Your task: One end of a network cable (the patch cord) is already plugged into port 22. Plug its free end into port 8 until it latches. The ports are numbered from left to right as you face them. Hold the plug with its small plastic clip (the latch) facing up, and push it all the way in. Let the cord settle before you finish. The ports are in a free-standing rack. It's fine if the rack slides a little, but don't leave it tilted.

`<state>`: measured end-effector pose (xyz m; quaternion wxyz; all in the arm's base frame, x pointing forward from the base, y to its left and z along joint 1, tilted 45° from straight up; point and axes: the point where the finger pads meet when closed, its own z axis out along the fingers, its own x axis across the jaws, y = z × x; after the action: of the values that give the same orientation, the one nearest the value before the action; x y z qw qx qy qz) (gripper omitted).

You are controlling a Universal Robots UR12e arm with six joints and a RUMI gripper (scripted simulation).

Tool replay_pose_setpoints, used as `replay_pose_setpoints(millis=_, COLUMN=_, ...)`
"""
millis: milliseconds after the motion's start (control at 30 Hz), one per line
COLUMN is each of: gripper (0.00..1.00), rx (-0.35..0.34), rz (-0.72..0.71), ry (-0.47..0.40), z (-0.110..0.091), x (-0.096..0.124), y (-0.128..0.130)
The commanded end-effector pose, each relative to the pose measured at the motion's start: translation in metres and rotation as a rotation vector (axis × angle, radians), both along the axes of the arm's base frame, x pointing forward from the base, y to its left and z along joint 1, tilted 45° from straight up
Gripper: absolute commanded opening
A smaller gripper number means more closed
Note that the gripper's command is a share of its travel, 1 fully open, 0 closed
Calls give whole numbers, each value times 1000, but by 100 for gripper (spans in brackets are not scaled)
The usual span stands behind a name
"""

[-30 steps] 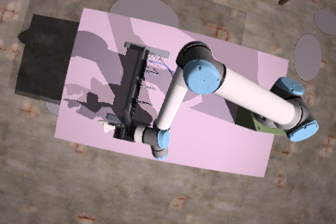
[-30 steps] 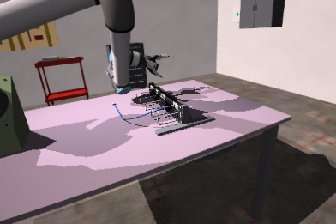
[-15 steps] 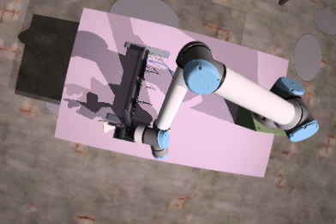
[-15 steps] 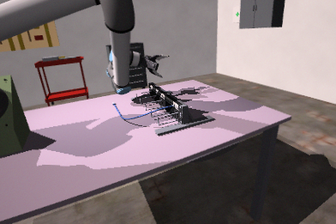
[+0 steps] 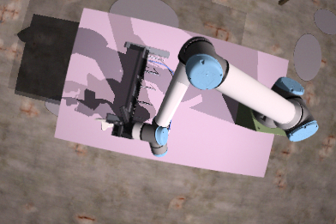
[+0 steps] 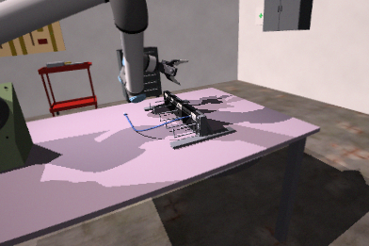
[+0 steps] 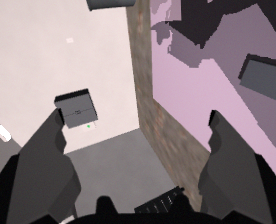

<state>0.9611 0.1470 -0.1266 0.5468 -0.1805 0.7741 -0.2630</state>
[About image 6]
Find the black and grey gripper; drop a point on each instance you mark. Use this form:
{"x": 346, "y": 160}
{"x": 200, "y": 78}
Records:
{"x": 173, "y": 62}

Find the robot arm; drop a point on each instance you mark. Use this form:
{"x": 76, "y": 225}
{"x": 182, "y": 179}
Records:
{"x": 20, "y": 17}

